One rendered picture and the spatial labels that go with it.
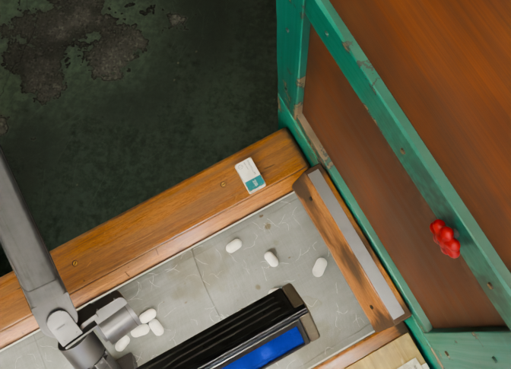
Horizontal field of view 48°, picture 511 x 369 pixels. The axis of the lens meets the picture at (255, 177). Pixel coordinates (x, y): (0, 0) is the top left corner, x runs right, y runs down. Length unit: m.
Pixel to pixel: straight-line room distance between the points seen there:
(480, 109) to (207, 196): 0.71
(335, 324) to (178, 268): 0.31
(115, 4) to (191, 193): 1.26
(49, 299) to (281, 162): 0.49
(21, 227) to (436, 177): 0.59
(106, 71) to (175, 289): 1.17
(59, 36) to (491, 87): 1.92
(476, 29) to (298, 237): 0.73
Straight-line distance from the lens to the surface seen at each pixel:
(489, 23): 0.42
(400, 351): 1.07
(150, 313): 1.09
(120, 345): 1.11
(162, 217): 1.10
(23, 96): 2.19
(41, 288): 0.93
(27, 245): 0.91
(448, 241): 0.60
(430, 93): 0.54
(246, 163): 1.09
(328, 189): 1.00
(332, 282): 1.09
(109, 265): 1.11
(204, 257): 1.10
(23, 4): 2.36
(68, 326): 0.95
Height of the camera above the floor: 1.82
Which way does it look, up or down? 74 degrees down
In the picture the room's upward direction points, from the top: 9 degrees counter-clockwise
